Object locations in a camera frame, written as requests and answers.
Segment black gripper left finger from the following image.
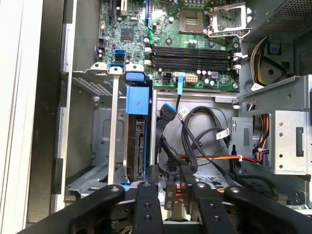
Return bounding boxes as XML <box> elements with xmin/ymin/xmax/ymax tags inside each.
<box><xmin>17</xmin><ymin>165</ymin><xmax>164</xmax><ymax>234</ymax></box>

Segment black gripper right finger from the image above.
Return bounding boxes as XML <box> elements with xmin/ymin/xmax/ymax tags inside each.
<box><xmin>180</xmin><ymin>167</ymin><xmax>312</xmax><ymax>234</ymax></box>

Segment orange red disk power wire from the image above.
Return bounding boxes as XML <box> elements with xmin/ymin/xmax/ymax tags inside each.
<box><xmin>165</xmin><ymin>113</ymin><xmax>271</xmax><ymax>212</ymax></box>

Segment hard disk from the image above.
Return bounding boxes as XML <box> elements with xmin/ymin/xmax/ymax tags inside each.
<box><xmin>123</xmin><ymin>71</ymin><xmax>153</xmax><ymax>186</ymax></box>

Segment grey metal drive cage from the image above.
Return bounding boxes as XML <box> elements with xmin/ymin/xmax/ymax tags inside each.
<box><xmin>231</xmin><ymin>74</ymin><xmax>312</xmax><ymax>176</ymax></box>

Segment black RAM slot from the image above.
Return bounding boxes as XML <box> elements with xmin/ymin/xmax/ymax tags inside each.
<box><xmin>145</xmin><ymin>57</ymin><xmax>248</xmax><ymax>64</ymax></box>
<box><xmin>145</xmin><ymin>45</ymin><xmax>241</xmax><ymax>52</ymax></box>
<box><xmin>145</xmin><ymin>63</ymin><xmax>248</xmax><ymax>71</ymax></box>
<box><xmin>145</xmin><ymin>51</ymin><xmax>241</xmax><ymax>58</ymax></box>

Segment black open PC case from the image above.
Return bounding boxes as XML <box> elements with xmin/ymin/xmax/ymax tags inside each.
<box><xmin>25</xmin><ymin>0</ymin><xmax>312</xmax><ymax>224</ymax></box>

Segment green motherboard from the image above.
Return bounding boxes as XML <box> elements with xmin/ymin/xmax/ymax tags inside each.
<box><xmin>94</xmin><ymin>0</ymin><xmax>241</xmax><ymax>92</ymax></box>

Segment metal locking lever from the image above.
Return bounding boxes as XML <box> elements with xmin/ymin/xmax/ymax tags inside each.
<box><xmin>207</xmin><ymin>26</ymin><xmax>253</xmax><ymax>39</ymax></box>

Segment CPU socket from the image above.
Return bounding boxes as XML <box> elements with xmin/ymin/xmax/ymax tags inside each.
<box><xmin>179</xmin><ymin>8</ymin><xmax>204</xmax><ymax>35</ymax></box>

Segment metal socket cover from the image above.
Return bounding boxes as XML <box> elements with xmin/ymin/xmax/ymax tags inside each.
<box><xmin>208</xmin><ymin>4</ymin><xmax>247</xmax><ymax>35</ymax></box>

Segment grey power supply unit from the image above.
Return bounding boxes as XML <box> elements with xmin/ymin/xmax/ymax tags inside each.
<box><xmin>243</xmin><ymin>0</ymin><xmax>312</xmax><ymax>44</ymax></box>

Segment black data wire blue connector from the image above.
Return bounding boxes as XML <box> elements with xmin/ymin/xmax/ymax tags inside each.
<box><xmin>156</xmin><ymin>75</ymin><xmax>184</xmax><ymax>176</ymax></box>

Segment yellow black power wire bundle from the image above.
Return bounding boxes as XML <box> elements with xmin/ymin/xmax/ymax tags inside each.
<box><xmin>250</xmin><ymin>35</ymin><xmax>272</xmax><ymax>87</ymax></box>

